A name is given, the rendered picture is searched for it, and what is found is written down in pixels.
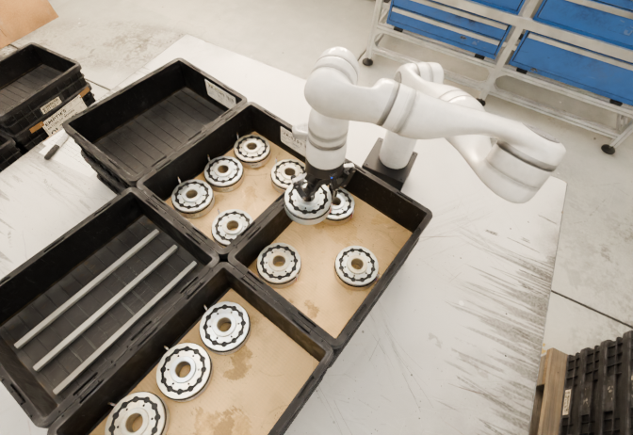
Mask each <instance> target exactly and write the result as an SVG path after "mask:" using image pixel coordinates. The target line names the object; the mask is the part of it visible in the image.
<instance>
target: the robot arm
mask: <svg viewBox="0 0 633 435"><path fill-rule="evenodd" d="M359 76H360V67H359V63H358V61H357V59H356V57H355V55H354V54H353V53H352V52H351V51H349V50H348V49H346V48H343V47H332V48H329V49H327V50H326V51H324V52H323V53H322V54H321V55H320V56H319V57H318V59H317V61H316V64H315V66H314V68H313V69H312V71H311V73H310V75H309V77H308V79H307V81H306V83H305V86H304V97H305V100H306V102H307V103H308V105H309V106H311V107H312V108H311V111H310V114H309V119H308V121H307V122H303V123H299V124H295V125H294V126H293V127H292V136H293V138H295V139H299V140H305V141H306V153H305V170H304V172H303V174H302V175H301V176H299V177H297V176H296V175H292V176H291V177H290V179H291V181H292V184H293V186H294V188H295V189H296V191H297V192H298V194H299V195H300V197H301V198H302V199H304V198H305V197H306V198H305V199H306V201H312V200H313V199H314V198H315V194H316V192H318V190H319V188H320V186H321V185H326V184H329V190H330V192H331V194H332V200H334V197H336V196H337V190H338V189H339V187H340V186H342V187H345V186H347V184H348V183H349V181H350V179H351V177H352V176H353V174H354V173H355V171H356V168H355V167H354V165H353V163H352V161H351V160H350V161H348V162H347V163H346V164H344V163H345V157H346V151H347V137H348V131H349V121H359V122H369V123H373V124H376V125H378V126H380V127H381V128H384V129H386V133H385V136H384V139H383V143H382V145H381V151H380V154H379V156H380V160H381V162H382V163H383V164H384V165H385V166H386V167H388V168H390V169H402V168H404V167H405V166H406V165H407V164H408V162H409V160H410V157H411V155H412V153H413V150H414V146H415V144H416V142H417V140H418V139H435V138H442V137H443V138H444V139H445V140H446V141H448V142H449V143H450V144H451V145H452V146H453V147H454V148H455V149H456V150H457V151H458V152H459V153H460V155H461V156H462V157H463V159H464V160H465V161H466V163H467V164H468V165H469V166H470V168H471V169H472V170H473V171H474V172H475V173H476V175H477V176H478V177H479V179H480V180H481V181H482V182H483V183H484V184H485V185H486V186H487V187H488V188H489V189H490V190H492V191H493V192H494V193H495V194H496V195H497V196H499V197H500V198H502V199H504V200H506V201H509V202H513V203H525V202H527V201H529V200H531V199H532V198H533V197H534V196H535V195H536V193H537V192H538V191H539V190H540V188H541V187H542V186H543V185H544V183H545V182H546V181H547V179H548V178H549V177H550V176H551V174H552V173H553V172H554V170H555V169H556V168H557V166H558V165H559V164H560V162H561V160H562V159H563V157H564V156H565V153H566V151H565V148H564V146H563V145H562V144H561V143H560V142H559V141H558V140H557V139H555V138H554V137H553V136H552V135H550V134H547V133H546V132H544V131H542V130H540V129H539V128H537V127H533V126H530V125H529V124H526V123H522V122H519V121H514V120H511V119H507V118H504V117H500V116H497V115H495V114H491V113H488V112H485V110H484V108H483V106H482V105H481V103H480V102H479V101H478V100H476V99H475V98H474V97H472V96H471V95H469V94H468V93H466V92H465V91H463V90H461V89H457V88H454V87H452V86H448V85H443V84H444V71H443V68H442V67H441V65H440V64H439V63H436V62H416V63H407V64H404V65H401V66H400V67H399V68H398V69H397V71H396V73H395V76H394V80H392V79H388V78H382V79H380V80H378V81H377V82H376V83H375V85H374V86H373V87H372V88H365V87H359V86H358V82H359ZM490 137H495V138H497V141H496V143H495V145H494V146H493V148H492V145H491V140H490ZM337 177H338V179H336V178H337ZM344 177H345V179H344ZM305 180H306V181H307V185H306V187H303V182H304V181H305Z"/></svg>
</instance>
